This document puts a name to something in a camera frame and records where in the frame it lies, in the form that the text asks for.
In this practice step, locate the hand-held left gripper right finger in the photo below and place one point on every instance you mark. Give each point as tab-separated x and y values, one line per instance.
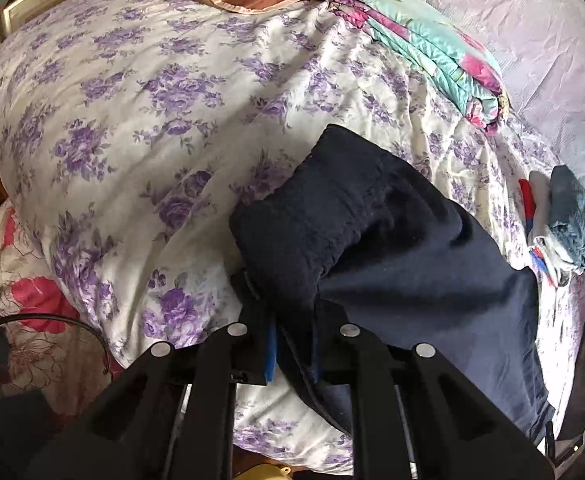
316	360

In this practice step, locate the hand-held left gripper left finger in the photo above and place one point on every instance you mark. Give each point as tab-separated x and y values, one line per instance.
270	355

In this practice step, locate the navy blue pants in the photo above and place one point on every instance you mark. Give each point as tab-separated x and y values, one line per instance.
397	260

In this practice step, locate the yellow object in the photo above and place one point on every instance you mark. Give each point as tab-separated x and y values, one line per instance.
270	473

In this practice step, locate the pink floral sheet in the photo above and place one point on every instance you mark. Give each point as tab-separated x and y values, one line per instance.
32	300

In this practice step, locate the folded red blue garment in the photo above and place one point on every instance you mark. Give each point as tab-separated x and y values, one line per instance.
525	200

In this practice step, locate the folded grey garment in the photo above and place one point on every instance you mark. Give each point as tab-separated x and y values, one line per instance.
540	210

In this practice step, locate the purple floral bed sheet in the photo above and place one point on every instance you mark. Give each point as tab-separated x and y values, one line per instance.
147	110

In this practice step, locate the folded blue jeans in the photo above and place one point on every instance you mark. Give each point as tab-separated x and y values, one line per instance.
582	220

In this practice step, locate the folded teal floral blanket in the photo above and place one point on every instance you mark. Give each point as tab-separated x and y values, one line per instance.
432	45

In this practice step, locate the lilac embroidered headboard cover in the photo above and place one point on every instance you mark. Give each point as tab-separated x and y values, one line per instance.
522	25

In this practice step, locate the dark bed frame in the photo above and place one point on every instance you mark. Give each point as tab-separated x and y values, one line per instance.
572	400

